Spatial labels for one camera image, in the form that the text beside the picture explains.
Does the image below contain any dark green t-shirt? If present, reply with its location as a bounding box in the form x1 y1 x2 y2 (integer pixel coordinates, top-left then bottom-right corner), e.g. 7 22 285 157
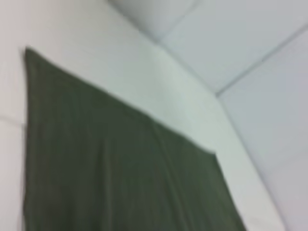
23 47 247 231

